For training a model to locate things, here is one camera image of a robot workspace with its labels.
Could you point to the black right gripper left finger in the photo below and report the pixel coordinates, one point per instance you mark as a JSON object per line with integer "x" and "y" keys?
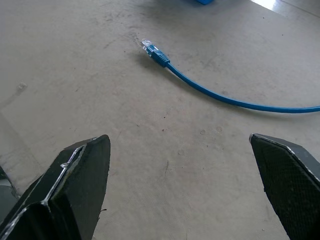
{"x": 72, "y": 190}

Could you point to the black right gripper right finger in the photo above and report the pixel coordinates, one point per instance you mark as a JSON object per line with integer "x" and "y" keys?
{"x": 287, "y": 180}

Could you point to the blue box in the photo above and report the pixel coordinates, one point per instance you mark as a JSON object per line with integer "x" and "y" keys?
{"x": 201, "y": 1}

